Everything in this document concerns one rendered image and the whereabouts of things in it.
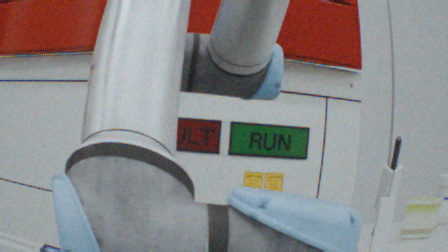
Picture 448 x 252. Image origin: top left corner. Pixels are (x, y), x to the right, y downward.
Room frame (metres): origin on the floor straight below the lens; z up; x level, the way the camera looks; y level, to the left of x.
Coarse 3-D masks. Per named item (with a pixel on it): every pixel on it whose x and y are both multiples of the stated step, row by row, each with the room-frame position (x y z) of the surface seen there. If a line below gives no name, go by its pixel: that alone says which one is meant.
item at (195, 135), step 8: (184, 128) 1.84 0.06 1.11; (192, 128) 1.84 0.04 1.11; (200, 128) 1.84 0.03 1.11; (208, 128) 1.84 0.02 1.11; (216, 128) 1.84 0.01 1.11; (176, 136) 1.84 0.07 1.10; (184, 136) 1.84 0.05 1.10; (192, 136) 1.84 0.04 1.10; (200, 136) 1.84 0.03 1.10; (208, 136) 1.84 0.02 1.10; (216, 136) 1.84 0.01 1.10; (176, 144) 1.84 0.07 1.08; (184, 144) 1.84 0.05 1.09; (192, 144) 1.84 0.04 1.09; (200, 144) 1.84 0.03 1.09; (208, 144) 1.84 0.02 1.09; (216, 144) 1.84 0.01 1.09
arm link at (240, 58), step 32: (224, 0) 1.33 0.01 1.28; (256, 0) 1.27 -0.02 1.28; (288, 0) 1.29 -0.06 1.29; (224, 32) 1.37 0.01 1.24; (256, 32) 1.34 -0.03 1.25; (192, 64) 1.46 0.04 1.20; (224, 64) 1.43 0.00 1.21; (256, 64) 1.42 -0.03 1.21; (224, 96) 1.50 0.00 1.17; (256, 96) 1.49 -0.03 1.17
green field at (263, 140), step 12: (240, 132) 1.84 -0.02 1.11; (252, 132) 1.84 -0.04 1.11; (264, 132) 1.84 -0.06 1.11; (276, 132) 1.84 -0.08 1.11; (288, 132) 1.84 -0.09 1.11; (300, 132) 1.84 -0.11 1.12; (240, 144) 1.84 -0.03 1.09; (252, 144) 1.84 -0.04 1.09; (264, 144) 1.84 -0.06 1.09; (276, 144) 1.84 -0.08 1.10; (288, 144) 1.84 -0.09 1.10; (300, 144) 1.84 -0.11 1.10; (300, 156) 1.84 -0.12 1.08
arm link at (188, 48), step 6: (186, 36) 1.48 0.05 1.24; (192, 36) 1.48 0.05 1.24; (186, 42) 1.47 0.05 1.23; (192, 42) 1.47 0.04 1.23; (186, 48) 1.46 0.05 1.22; (192, 48) 1.47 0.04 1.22; (186, 54) 1.46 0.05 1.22; (186, 60) 1.46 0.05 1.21; (186, 66) 1.46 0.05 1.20; (186, 72) 1.46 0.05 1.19; (186, 78) 1.47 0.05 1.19; (186, 84) 1.47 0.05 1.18; (180, 90) 1.49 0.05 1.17
